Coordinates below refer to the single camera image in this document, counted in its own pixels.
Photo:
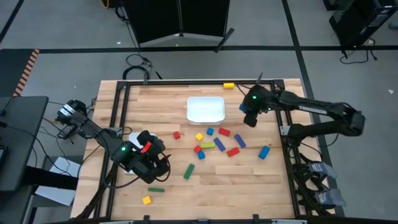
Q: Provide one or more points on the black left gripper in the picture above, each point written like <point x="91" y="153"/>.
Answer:
<point x="146" y="171"/>

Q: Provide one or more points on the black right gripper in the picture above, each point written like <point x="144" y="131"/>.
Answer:
<point x="261" y="101"/>

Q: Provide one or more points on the long blue block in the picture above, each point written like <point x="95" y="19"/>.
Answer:
<point x="240" y="141"/>
<point x="219" y="144"/>
<point x="242" y="108"/>

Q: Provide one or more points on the plain white plastic bin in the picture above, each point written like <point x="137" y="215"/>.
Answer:
<point x="133" y="140"/>

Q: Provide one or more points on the small red cube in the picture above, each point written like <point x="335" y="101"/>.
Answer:
<point x="197" y="149"/>
<point x="176" y="135"/>

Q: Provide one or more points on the yellow cylinder block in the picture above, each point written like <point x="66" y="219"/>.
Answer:
<point x="228" y="85"/>

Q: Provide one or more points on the red rectangular block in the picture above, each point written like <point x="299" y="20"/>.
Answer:
<point x="233" y="152"/>
<point x="224" y="132"/>

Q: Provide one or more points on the small blue cube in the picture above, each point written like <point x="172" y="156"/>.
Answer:
<point x="201" y="155"/>
<point x="210" y="131"/>

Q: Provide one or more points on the light blue rounded block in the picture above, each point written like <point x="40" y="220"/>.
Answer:
<point x="264" y="152"/>

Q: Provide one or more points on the thin dark green block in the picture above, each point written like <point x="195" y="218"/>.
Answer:
<point x="156" y="189"/>

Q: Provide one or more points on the small yellow cube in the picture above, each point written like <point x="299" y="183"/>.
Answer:
<point x="199" y="136"/>
<point x="146" y="200"/>

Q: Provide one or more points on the long light green block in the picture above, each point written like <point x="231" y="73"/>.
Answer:
<point x="207" y="145"/>

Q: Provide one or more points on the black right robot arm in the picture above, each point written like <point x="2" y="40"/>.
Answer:
<point x="311" y="109"/>

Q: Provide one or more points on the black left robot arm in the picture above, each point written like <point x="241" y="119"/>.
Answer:
<point x="93" y="129"/>

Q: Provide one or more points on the white bin with printed label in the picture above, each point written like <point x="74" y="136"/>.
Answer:
<point x="205" y="110"/>

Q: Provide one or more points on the black power supply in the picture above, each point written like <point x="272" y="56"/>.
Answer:
<point x="66" y="132"/>

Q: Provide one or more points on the grey plastic pouch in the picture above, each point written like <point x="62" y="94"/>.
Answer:
<point x="323" y="169"/>
<point x="329" y="197"/>

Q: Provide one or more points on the white paper sheet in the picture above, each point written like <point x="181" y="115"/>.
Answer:
<point x="62" y="193"/>

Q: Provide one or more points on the black folding partition screen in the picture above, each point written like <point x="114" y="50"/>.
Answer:
<point x="161" y="18"/>

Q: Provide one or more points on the black desk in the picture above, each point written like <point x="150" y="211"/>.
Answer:
<point x="21" y="140"/>

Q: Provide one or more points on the black equipment cart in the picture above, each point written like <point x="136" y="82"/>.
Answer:
<point x="357" y="18"/>

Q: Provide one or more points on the black mat orange striped edge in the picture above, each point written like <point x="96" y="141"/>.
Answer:
<point x="12" y="71"/>

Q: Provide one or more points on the black aluminium table frame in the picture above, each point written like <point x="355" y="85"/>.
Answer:
<point x="199" y="82"/>

